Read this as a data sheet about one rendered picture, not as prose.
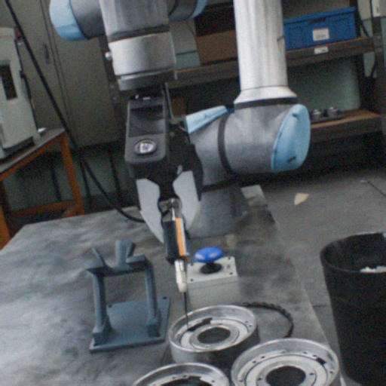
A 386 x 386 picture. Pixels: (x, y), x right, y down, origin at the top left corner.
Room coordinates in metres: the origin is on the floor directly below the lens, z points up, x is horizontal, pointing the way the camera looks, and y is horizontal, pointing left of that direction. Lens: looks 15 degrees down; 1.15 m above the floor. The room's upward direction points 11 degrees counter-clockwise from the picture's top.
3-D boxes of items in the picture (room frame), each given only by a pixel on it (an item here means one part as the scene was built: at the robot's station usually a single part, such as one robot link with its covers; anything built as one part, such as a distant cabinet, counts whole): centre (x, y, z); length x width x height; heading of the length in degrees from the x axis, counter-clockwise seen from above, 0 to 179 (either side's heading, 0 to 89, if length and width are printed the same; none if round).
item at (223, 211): (1.09, -0.04, 0.85); 0.15 x 0.15 x 0.10
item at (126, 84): (0.70, 0.03, 1.07); 0.09 x 0.08 x 0.12; 176
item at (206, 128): (1.09, -0.04, 0.97); 0.13 x 0.12 x 0.14; 61
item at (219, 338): (0.59, 0.01, 0.82); 0.10 x 0.10 x 0.04
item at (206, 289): (0.75, -0.01, 0.82); 0.08 x 0.07 x 0.05; 177
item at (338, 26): (4.16, -1.08, 1.11); 0.52 x 0.38 x 0.22; 87
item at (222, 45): (4.18, -0.41, 1.19); 0.52 x 0.42 x 0.38; 87
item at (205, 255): (0.75, -0.01, 0.85); 0.04 x 0.04 x 0.05
